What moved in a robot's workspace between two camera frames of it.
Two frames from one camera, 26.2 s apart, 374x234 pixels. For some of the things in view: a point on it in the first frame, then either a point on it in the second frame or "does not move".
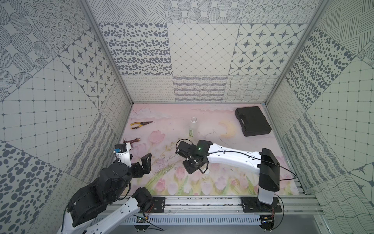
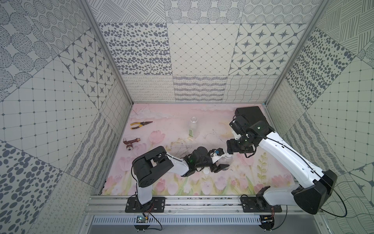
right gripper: x=189 y=169 to x=232 y=147
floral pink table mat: x=158 y=129 does not move
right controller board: x=267 y=222 does not move
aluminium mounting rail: x=290 y=205 does not move
